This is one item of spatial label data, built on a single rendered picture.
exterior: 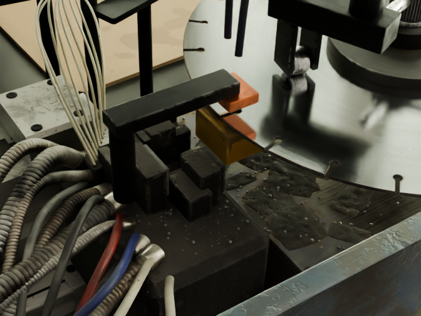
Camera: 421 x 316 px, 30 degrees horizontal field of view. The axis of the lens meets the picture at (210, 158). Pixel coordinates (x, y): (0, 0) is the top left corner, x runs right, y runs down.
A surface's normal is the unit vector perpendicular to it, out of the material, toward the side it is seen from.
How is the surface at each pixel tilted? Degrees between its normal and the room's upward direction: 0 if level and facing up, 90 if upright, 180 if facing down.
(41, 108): 0
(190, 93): 0
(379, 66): 5
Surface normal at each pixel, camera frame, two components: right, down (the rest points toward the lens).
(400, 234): 0.03, -0.76
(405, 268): 0.54, 0.55
